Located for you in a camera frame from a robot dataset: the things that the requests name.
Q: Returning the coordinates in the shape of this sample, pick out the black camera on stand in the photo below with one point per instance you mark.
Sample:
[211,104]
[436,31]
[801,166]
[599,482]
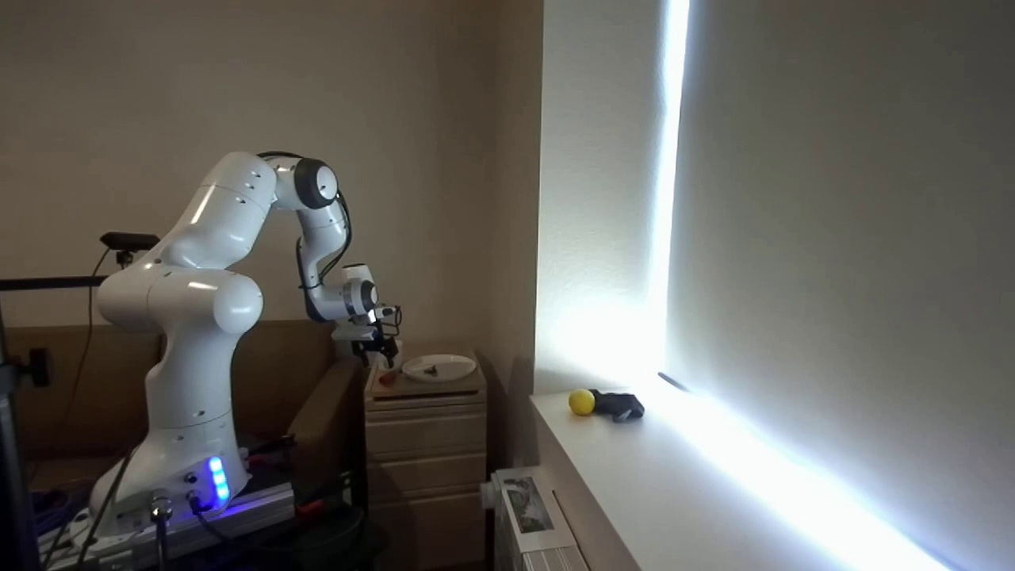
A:
[124,245]

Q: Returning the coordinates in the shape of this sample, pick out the light wooden cabinet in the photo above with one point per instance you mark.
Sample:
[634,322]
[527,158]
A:
[426,461]

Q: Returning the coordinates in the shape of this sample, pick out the white window sill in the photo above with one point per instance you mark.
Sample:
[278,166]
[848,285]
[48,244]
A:
[691,491]

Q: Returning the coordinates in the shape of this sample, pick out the white wall radiator heater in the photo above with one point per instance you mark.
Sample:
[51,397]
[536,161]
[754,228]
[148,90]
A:
[532,528]

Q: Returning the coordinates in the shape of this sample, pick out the brown leather armchair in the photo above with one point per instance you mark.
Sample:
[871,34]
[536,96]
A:
[291,396]

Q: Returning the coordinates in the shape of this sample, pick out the blue and yellow toy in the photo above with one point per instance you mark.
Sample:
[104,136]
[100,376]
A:
[618,406]

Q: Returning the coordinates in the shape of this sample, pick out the white round plate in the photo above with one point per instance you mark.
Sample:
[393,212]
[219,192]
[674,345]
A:
[440,369]

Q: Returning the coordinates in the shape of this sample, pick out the white window roller blind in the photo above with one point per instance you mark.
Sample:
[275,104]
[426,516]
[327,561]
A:
[803,218]

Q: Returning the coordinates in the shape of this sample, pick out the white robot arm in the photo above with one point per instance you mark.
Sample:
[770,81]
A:
[190,293]

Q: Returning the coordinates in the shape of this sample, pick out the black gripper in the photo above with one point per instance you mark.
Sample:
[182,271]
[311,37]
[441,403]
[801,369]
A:
[382,336]

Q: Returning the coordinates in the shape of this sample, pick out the orange handled screwdriver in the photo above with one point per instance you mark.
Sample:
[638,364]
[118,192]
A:
[393,376]

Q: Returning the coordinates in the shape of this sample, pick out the black robot table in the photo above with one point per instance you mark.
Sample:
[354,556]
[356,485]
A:
[203,525]

